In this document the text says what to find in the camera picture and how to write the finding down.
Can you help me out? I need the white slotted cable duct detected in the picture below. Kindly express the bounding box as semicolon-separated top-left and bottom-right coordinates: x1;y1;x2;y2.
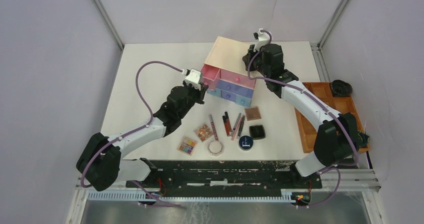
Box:
86;188;312;204

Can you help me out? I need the pastel wooden drawer chest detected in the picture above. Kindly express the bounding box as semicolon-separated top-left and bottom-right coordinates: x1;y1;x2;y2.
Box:
204;37;256;107

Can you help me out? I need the black coiled band top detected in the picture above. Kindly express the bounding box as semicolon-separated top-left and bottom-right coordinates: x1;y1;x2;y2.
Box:
330;80;353;97

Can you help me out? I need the pink makeup pencil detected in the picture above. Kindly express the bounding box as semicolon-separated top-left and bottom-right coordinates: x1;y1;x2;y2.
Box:
231;113;243;141

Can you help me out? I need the colourful eyeshadow palette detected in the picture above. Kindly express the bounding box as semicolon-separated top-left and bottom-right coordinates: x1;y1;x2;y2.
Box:
177;136;198;156

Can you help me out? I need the green yellow coiled band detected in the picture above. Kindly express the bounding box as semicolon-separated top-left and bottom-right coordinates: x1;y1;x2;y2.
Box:
358;131;370;148

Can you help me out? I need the brown square blush compact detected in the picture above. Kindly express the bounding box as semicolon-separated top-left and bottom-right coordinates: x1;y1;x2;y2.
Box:
244;106;262;121

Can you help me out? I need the grey makeup pencil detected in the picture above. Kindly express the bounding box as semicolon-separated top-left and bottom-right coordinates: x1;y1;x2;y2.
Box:
231;113;242;138

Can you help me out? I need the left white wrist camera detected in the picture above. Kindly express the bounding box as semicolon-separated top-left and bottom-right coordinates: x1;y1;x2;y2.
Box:
182;69;203;90

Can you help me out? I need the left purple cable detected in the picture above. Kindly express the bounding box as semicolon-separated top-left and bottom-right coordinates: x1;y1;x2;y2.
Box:
80;61;186;209

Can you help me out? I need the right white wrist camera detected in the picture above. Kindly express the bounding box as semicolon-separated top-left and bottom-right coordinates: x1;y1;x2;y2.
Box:
253;29;273;52

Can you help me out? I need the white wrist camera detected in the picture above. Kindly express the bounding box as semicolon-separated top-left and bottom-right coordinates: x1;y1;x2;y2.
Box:
253;29;273;52
182;69;203;90

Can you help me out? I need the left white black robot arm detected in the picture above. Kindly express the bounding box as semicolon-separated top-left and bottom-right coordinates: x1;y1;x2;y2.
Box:
76;83;209;191

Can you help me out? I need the black square compact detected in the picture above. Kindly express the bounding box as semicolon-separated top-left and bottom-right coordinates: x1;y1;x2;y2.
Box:
249;124;266;140

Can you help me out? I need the round dark blue jar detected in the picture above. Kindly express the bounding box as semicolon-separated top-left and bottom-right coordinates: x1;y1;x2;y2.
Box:
238;135;254;151

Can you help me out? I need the silver red mascara tube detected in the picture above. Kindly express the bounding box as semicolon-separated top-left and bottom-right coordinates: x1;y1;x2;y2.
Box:
209;114;219;141

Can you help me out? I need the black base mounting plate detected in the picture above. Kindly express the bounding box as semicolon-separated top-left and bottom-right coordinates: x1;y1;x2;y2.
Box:
126;159;322;197

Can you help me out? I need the pink drawer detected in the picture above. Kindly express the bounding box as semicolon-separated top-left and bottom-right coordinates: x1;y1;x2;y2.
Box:
201;64;221;90

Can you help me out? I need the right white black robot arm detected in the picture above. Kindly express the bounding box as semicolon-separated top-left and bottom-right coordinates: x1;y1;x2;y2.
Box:
242;44;359;188

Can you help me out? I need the black makeup pen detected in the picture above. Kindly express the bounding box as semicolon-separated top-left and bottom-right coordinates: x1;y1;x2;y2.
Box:
237;115;245;139

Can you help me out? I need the orange wooden compartment tray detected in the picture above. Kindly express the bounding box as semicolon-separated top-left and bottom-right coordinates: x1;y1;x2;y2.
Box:
294;81;371;154

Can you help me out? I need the dark red lip gloss tube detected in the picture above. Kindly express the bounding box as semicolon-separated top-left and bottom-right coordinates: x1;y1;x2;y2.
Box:
224;111;232;135

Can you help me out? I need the nude eyeshadow palette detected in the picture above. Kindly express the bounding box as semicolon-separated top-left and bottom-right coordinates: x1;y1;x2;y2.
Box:
193;123;214;142

